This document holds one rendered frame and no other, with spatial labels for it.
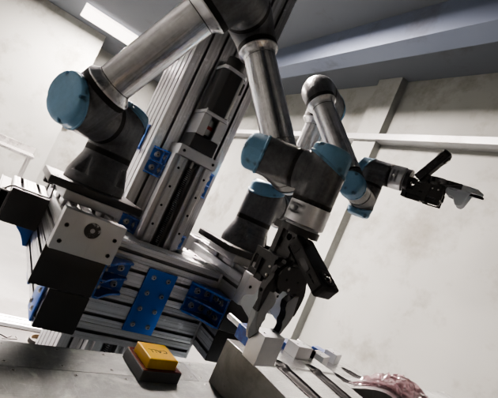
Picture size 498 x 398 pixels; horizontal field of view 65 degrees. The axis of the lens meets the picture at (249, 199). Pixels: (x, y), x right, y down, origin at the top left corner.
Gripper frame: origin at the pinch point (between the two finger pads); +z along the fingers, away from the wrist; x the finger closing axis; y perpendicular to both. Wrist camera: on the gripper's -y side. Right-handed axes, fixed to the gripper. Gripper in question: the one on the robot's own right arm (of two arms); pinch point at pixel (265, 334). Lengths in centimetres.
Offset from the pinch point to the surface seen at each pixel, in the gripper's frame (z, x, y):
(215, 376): 13.3, 0.0, 7.6
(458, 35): -172, -182, 106
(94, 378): 13.3, 24.2, 6.9
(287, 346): 6.2, -17.2, 7.9
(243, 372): 8.4, -0.4, 1.5
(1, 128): 44, -18, 698
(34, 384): 12.5, 33.3, 4.6
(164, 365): 11.4, 12.2, 7.9
